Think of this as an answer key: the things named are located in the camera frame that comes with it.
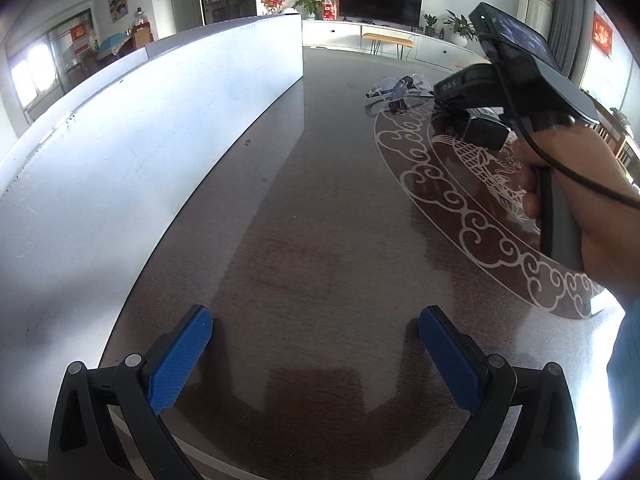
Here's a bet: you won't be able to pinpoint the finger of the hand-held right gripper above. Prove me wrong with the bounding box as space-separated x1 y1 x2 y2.
450 110 512 152

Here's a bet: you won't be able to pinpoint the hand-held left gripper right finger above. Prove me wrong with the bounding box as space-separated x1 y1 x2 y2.
419 305 583 480

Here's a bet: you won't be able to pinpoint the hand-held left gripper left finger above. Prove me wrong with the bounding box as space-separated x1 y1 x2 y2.
47 305 215 480

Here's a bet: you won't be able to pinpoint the clear glasses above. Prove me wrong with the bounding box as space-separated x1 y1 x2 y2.
365 74 434 115

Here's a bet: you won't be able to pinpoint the large white cardboard box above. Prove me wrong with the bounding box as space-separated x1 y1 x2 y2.
0 12 304 461

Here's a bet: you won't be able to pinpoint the person's right forearm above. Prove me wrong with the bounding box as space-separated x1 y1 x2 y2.
580 180 640 318

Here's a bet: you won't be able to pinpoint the person's right hand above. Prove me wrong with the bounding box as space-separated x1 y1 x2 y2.
512 122 633 241

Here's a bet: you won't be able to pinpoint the standing air conditioner with cover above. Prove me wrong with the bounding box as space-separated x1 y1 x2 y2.
515 0 556 38

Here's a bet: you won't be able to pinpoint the green plant in white pot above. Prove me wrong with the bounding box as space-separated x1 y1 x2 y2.
442 10 479 47

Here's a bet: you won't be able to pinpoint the wooden chair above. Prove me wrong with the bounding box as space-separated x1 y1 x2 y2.
597 107 640 167

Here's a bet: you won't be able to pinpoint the wooden bench with hairpin legs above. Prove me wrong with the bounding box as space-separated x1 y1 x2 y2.
361 32 415 59

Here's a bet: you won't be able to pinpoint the black television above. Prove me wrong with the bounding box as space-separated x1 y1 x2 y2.
338 0 424 27

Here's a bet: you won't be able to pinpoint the white television cabinet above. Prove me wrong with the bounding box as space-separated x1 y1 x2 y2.
302 19 481 68

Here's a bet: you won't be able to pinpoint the blue sleeve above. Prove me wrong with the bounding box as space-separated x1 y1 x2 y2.
606 297 640 463

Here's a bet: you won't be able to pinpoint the green potted plant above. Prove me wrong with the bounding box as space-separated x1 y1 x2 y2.
292 0 324 20

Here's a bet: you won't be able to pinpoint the dining table with chairs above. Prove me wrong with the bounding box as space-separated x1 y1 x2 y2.
65 32 151 86

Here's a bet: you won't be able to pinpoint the red window sign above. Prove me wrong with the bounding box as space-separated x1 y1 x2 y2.
70 24 94 54

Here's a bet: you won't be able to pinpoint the red wall hanging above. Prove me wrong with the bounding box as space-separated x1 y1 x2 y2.
592 11 614 56

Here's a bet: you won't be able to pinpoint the black cable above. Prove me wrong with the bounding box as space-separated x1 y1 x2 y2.
492 57 640 208

